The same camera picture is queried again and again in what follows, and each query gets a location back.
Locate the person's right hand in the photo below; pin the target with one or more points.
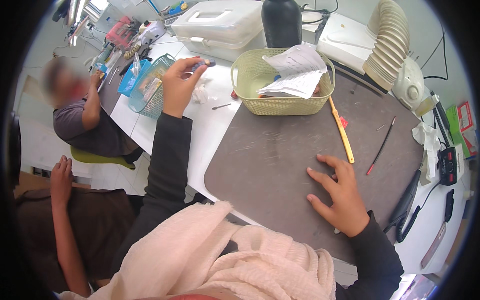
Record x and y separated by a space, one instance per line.
347 202

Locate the person's left hand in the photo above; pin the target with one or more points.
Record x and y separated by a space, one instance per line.
174 88

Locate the blue and tan dental model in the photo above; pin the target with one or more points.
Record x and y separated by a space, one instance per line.
204 63

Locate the teal plastic basket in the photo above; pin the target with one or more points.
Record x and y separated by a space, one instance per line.
150 93

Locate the small crumpled white tissue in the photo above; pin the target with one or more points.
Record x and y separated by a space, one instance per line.
200 93

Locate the blue plastic basket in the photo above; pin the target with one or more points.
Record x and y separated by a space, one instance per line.
129 82

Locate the small metal bur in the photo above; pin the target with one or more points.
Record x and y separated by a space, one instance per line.
221 106

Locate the small red cap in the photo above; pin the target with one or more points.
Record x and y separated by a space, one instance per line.
234 94

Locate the black dental handpiece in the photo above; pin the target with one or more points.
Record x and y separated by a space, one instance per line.
407 197

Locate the white bench device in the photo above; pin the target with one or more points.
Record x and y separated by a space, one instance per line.
152 32

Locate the thin black red brush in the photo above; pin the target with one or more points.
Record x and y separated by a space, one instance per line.
380 148

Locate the yellow toothbrush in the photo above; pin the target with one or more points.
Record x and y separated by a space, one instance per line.
343 135

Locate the heap of bench tools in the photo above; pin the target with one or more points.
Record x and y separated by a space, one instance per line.
112 60

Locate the white plastic carry case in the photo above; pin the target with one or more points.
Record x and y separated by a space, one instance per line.
221 28

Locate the pink tool rack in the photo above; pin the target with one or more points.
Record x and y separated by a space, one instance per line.
118 32

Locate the small red plastic piece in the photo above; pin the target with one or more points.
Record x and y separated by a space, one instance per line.
343 122

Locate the grey work mat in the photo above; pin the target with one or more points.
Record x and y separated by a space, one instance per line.
270 161

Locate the brown flat file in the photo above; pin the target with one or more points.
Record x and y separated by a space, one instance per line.
433 245

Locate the black flat strip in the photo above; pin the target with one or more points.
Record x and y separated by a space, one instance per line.
449 205

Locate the green chair seat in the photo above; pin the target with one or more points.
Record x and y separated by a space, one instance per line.
97 158

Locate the black handpiece control box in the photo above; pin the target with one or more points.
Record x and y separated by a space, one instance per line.
450 165

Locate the pale green woven basket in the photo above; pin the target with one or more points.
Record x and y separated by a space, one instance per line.
285 105

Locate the bench lamp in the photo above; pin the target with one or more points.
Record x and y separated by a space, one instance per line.
77 20

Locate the crumpled white printed papers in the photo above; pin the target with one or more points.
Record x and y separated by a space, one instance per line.
296 73

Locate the small yellowish bottle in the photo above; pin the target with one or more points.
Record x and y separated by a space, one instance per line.
425 105

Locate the black bottle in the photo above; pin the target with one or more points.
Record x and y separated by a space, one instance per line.
281 22

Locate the white round motor unit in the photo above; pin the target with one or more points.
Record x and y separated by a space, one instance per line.
408 84

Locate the person's body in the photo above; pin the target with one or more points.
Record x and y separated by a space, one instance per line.
225 262

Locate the green and red cartons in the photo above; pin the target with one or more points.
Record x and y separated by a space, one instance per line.
463 129

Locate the white flat machine housing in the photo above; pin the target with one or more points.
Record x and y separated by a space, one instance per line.
345 41

